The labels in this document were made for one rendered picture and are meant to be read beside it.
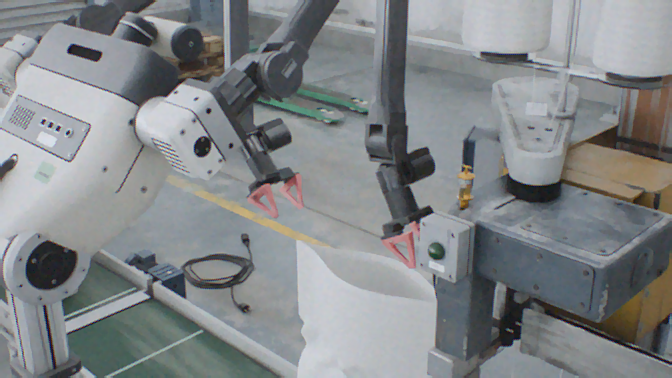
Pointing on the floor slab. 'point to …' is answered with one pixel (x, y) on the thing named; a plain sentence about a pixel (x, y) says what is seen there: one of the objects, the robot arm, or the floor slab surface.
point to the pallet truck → (320, 99)
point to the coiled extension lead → (222, 277)
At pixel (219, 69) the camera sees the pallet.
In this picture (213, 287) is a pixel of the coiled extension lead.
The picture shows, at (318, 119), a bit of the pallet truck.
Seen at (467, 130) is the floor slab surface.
